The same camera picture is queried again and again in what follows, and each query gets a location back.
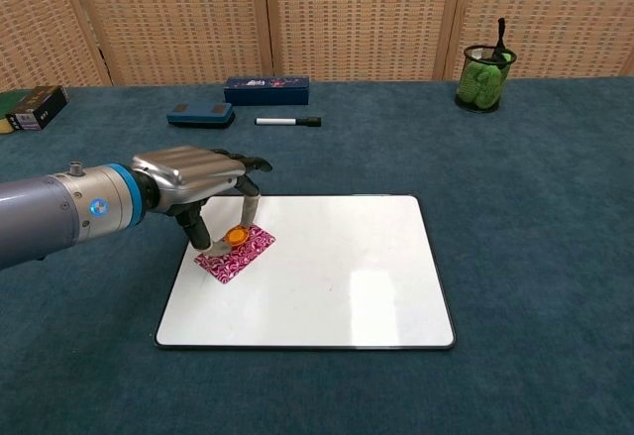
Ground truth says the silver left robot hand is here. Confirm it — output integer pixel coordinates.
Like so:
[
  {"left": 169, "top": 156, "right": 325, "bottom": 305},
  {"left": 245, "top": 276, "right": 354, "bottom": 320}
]
[{"left": 129, "top": 145, "right": 273, "bottom": 253}]

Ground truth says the small orange round cylinder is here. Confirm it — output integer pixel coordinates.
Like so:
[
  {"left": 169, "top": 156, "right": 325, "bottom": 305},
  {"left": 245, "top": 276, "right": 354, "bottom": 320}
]
[{"left": 223, "top": 225, "right": 249, "bottom": 247}]

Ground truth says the pink patterned card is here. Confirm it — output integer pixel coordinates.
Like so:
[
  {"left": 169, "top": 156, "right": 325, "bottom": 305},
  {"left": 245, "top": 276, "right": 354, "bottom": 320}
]
[{"left": 193, "top": 223, "right": 277, "bottom": 286}]

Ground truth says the blue eraser block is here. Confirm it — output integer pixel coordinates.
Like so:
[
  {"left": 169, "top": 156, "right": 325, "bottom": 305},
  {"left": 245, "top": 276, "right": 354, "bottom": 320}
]
[{"left": 165, "top": 101, "right": 236, "bottom": 131}]

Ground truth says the white board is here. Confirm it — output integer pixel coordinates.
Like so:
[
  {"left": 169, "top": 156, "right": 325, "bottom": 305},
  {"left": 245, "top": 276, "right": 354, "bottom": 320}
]
[{"left": 152, "top": 193, "right": 457, "bottom": 353}]

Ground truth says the white marker black cap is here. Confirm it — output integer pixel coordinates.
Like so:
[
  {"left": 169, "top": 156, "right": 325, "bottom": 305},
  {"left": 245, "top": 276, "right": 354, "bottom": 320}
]
[{"left": 254, "top": 116, "right": 323, "bottom": 129}]

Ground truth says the dark blue rectangular box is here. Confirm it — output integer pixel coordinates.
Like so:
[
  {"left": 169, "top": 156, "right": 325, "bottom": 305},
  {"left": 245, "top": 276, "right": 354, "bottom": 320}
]
[{"left": 223, "top": 75, "right": 311, "bottom": 107}]

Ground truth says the black box gold print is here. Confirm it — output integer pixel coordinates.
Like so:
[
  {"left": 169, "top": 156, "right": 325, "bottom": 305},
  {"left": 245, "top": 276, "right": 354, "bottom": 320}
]
[{"left": 5, "top": 84, "right": 69, "bottom": 131}]

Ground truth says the green yellow sponge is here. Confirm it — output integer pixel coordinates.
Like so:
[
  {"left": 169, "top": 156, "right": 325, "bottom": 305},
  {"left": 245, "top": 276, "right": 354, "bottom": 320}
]
[{"left": 0, "top": 89, "right": 26, "bottom": 136}]

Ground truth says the woven bamboo folding screen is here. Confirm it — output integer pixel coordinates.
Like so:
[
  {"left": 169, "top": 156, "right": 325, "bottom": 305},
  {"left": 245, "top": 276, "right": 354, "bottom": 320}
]
[{"left": 0, "top": 0, "right": 634, "bottom": 88}]

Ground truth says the green knitted toy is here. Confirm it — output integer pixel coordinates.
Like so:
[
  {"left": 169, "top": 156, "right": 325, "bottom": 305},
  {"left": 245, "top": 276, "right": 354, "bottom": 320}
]
[{"left": 457, "top": 60, "right": 507, "bottom": 111}]

